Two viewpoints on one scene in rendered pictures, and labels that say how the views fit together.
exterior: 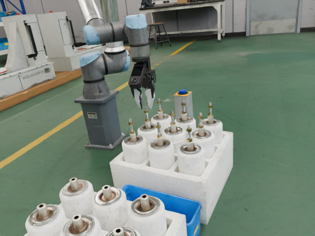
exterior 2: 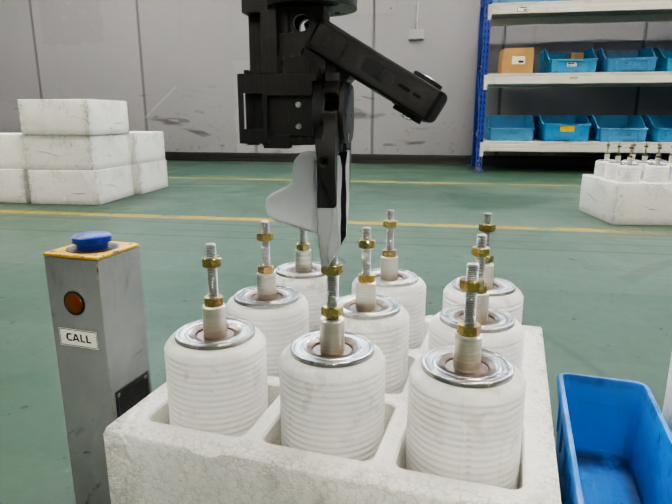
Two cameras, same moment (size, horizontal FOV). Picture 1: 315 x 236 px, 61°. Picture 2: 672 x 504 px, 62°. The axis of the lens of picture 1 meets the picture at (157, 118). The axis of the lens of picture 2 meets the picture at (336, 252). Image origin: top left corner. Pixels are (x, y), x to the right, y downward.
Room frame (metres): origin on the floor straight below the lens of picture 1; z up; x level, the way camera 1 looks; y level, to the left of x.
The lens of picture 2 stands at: (1.13, 0.50, 0.45)
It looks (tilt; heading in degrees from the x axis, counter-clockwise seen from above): 14 degrees down; 258
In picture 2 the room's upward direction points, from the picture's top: straight up
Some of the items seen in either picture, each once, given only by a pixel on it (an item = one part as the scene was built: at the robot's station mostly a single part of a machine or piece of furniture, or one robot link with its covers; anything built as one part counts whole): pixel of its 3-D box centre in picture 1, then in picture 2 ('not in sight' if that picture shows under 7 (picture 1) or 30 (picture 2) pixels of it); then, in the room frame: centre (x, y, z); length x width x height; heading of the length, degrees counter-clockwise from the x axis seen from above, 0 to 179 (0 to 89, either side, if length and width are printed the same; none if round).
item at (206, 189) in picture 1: (176, 164); (363, 438); (0.97, -0.06, 0.09); 0.39 x 0.39 x 0.18; 60
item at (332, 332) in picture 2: (147, 124); (332, 335); (1.03, 0.04, 0.26); 0.02 x 0.02 x 0.03
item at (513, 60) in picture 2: not in sight; (515, 62); (-1.36, -3.94, 0.89); 0.31 x 0.24 x 0.20; 68
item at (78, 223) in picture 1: (78, 222); not in sight; (0.50, 0.22, 0.26); 0.02 x 0.02 x 0.03
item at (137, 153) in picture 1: (136, 159); (460, 462); (0.93, 0.10, 0.16); 0.10 x 0.10 x 0.18
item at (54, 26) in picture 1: (82, 35); not in sight; (4.26, 0.99, 0.45); 1.51 x 0.57 x 0.74; 158
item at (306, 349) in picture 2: (148, 127); (332, 349); (1.03, 0.04, 0.25); 0.08 x 0.08 x 0.01
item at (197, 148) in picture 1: (190, 148); (483, 286); (0.81, -0.10, 0.25); 0.08 x 0.08 x 0.01
